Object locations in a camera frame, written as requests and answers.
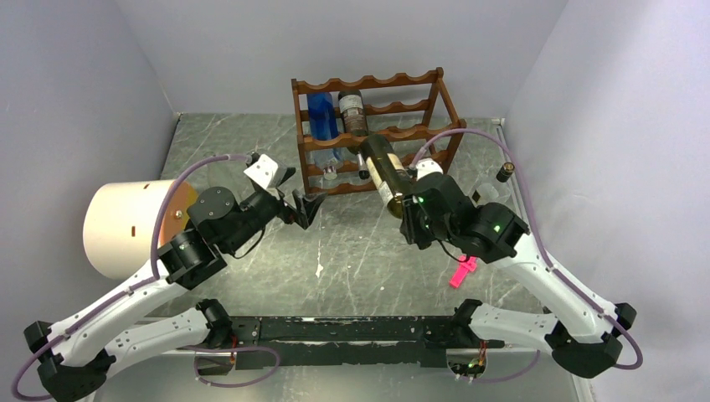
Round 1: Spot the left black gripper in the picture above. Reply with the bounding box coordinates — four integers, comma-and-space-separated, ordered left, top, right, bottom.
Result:
224, 167, 327, 252

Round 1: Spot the blue square glass bottle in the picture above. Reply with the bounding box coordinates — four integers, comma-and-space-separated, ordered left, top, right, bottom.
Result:
306, 92, 343, 180

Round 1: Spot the dark green wine bottle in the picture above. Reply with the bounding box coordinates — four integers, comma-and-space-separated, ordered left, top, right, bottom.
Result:
360, 135, 412, 219

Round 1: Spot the clear square liquor bottle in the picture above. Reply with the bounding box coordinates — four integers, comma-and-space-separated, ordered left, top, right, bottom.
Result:
471, 162, 516, 206

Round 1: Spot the labelled green wine bottle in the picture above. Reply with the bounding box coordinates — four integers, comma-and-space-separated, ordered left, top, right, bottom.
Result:
338, 90, 372, 180

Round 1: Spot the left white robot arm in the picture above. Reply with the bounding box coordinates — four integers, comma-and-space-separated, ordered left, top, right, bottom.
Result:
24, 162, 326, 401

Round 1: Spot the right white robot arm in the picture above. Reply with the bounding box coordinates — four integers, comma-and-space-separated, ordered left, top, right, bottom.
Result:
400, 173, 636, 379

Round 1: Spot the wooden wine rack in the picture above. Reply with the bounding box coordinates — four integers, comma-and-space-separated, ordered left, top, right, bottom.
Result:
291, 67, 467, 195

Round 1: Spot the pink plastic clip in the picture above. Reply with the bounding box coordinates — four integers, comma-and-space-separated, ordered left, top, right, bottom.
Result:
449, 256, 477, 289

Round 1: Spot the white orange cylinder drum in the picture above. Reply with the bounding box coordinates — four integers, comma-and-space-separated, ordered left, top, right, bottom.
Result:
83, 180, 172, 281

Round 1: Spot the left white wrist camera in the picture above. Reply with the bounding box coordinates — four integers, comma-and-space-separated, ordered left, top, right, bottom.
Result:
244, 153, 284, 190

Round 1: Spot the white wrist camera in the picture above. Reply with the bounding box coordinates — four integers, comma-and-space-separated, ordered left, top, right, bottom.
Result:
414, 158, 443, 181
244, 153, 284, 190

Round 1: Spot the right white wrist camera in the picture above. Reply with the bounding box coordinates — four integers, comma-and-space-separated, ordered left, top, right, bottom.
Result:
414, 158, 443, 181

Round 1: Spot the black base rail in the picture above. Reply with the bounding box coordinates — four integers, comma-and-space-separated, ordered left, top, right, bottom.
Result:
215, 314, 514, 368

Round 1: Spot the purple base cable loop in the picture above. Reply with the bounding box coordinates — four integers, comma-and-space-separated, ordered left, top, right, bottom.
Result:
193, 344, 282, 389

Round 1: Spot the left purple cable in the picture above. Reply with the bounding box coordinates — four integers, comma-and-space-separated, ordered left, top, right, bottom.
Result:
11, 153, 254, 402

